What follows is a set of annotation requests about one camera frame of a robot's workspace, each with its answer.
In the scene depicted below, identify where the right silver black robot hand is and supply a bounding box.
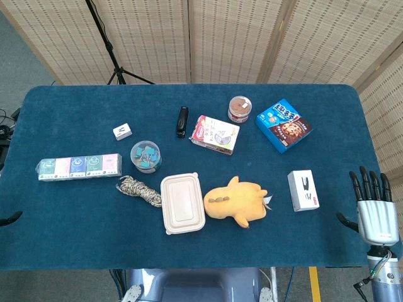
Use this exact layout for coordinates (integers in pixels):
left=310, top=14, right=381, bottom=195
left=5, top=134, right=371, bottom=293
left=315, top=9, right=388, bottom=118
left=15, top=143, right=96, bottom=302
left=336, top=165, right=400, bottom=247

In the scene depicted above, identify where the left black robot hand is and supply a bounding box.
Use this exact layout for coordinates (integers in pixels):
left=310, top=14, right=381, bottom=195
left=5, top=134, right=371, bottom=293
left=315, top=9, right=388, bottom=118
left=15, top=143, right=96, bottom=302
left=0, top=210, right=23, bottom=227

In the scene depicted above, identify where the yellow plush toy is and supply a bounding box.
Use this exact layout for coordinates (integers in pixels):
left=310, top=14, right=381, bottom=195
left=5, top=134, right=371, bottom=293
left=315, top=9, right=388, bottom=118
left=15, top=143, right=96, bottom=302
left=203, top=176, right=273, bottom=229

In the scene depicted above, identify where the white stapler box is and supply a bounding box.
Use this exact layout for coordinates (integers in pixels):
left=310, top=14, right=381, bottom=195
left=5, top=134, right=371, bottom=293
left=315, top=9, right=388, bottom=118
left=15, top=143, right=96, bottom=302
left=287, top=169, right=321, bottom=213

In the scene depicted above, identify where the blue felt table cover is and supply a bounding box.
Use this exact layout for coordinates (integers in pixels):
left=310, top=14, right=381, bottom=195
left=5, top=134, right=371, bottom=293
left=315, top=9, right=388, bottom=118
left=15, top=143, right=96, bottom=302
left=0, top=83, right=403, bottom=271

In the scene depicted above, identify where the row of tissue packs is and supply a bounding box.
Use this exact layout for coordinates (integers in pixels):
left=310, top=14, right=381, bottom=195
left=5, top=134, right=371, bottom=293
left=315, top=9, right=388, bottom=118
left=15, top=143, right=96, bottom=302
left=35, top=153, right=123, bottom=182

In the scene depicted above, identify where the yellow floor tape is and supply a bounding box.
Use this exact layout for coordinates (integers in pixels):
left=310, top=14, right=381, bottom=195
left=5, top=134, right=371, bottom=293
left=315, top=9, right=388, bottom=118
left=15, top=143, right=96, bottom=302
left=308, top=266, right=322, bottom=302

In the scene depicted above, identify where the bamboo screen panel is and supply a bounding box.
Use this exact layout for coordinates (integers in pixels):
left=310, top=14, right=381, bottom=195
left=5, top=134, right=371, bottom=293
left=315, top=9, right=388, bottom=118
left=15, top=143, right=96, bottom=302
left=0, top=0, right=191, bottom=86
left=188, top=0, right=297, bottom=84
left=352, top=42, right=403, bottom=202
left=256, top=0, right=403, bottom=86

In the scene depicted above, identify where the blue cookie box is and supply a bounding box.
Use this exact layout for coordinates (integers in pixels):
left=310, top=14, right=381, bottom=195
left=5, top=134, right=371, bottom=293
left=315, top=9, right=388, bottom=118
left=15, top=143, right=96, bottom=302
left=254, top=99, right=313, bottom=155

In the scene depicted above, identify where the small white box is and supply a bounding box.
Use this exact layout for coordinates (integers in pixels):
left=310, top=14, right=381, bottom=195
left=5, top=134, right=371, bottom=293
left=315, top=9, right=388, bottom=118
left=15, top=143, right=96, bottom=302
left=112, top=123, right=133, bottom=141

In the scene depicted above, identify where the clear jar of binder clips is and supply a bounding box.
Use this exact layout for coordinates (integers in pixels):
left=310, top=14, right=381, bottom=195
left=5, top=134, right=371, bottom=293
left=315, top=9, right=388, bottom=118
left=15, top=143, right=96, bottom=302
left=130, top=140, right=162, bottom=174

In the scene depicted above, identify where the beige lidded food container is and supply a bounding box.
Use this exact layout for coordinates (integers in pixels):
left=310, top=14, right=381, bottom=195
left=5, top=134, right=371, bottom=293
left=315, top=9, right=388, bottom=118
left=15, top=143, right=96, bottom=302
left=160, top=172, right=207, bottom=236

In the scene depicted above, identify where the round jar with brown lid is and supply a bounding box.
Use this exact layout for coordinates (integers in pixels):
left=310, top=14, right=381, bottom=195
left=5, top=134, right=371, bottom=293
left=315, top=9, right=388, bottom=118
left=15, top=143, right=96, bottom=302
left=227, top=96, right=254, bottom=125

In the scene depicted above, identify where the white and red snack box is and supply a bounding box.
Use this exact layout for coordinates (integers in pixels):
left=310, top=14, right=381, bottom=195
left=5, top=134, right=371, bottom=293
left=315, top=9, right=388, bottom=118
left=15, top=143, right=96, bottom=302
left=188, top=115, right=241, bottom=156

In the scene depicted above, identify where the blue-grey robot torso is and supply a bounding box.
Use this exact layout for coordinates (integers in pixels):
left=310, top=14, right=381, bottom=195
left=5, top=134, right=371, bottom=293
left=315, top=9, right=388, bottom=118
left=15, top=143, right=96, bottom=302
left=121, top=267, right=278, bottom=302

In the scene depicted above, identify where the black stapler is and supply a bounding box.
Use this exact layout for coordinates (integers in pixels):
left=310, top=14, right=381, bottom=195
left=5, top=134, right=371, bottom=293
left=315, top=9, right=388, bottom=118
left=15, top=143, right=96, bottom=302
left=175, top=106, right=190, bottom=139

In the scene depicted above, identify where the black tripod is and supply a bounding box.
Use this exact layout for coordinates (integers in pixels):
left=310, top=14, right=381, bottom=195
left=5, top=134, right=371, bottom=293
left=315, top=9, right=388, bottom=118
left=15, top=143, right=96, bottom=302
left=84, top=0, right=156, bottom=86

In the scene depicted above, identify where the black device with cables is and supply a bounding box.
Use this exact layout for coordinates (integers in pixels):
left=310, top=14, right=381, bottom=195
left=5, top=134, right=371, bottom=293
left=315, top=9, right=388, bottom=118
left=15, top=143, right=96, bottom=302
left=0, top=107, right=22, bottom=148

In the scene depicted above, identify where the blue cable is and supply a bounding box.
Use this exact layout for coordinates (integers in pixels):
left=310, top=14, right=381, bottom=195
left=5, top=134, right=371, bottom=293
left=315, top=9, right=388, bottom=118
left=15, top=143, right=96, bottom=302
left=287, top=267, right=297, bottom=302

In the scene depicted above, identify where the black cable bundle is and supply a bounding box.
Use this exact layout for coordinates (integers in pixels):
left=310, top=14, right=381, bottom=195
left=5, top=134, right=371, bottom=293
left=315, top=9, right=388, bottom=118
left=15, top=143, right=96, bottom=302
left=108, top=268, right=127, bottom=299

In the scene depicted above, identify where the white cable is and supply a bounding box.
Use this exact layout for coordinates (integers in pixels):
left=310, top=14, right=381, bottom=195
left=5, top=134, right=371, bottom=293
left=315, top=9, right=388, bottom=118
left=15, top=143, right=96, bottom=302
left=258, top=268, right=274, bottom=286

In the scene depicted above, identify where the camouflage rope bundle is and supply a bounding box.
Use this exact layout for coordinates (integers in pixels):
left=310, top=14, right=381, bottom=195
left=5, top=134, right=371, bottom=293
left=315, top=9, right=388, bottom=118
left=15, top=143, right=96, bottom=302
left=115, top=175, right=162, bottom=208

